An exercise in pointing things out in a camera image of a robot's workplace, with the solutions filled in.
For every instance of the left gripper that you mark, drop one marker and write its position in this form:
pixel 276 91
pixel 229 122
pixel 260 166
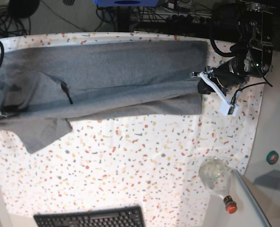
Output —
pixel 208 80

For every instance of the grey t-shirt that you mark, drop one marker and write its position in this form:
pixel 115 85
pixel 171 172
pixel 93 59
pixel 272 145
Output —
pixel 43 89

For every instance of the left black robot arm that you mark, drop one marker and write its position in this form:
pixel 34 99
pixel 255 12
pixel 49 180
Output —
pixel 251 56

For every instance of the clear glass bottle red cap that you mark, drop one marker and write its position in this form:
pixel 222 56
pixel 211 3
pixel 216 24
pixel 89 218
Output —
pixel 216 177

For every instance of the terrazzo pattern tablecloth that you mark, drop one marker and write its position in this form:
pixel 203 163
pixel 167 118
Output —
pixel 151 161

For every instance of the green tape roll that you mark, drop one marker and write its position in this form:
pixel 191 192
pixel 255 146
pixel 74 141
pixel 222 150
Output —
pixel 272 157

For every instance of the blue box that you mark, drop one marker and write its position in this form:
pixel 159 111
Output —
pixel 127 3

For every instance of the black keyboard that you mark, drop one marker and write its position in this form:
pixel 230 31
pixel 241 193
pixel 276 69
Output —
pixel 120 217

